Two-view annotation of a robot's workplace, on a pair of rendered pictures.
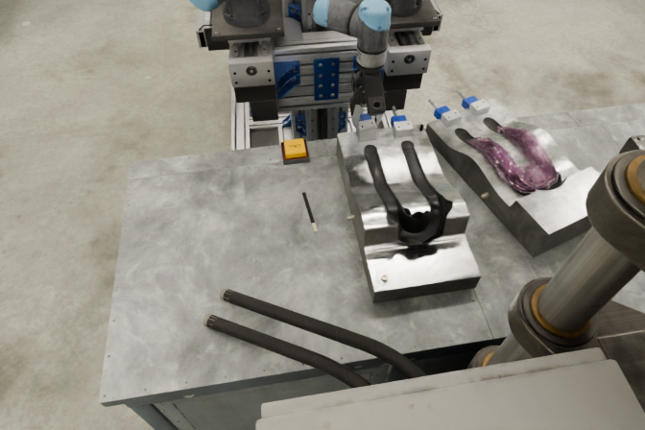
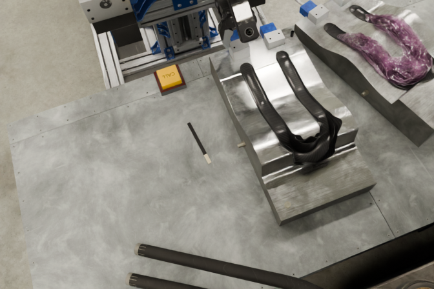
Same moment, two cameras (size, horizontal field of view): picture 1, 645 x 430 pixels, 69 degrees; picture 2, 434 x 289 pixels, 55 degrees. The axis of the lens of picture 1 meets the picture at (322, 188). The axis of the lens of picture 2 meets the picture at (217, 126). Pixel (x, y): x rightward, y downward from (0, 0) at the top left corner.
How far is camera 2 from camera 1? 30 cm
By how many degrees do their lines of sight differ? 14
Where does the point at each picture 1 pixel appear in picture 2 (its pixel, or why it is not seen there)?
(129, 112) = not seen: outside the picture
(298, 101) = (157, 14)
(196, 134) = (60, 46)
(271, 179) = (152, 114)
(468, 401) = not seen: outside the picture
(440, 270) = (337, 184)
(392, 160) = (270, 77)
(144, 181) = (27, 143)
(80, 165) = not seen: outside the picture
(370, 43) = not seen: outside the picture
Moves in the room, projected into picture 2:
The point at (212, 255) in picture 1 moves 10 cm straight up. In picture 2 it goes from (116, 209) to (104, 199)
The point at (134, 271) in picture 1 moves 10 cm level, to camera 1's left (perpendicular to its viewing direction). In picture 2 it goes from (44, 242) to (6, 250)
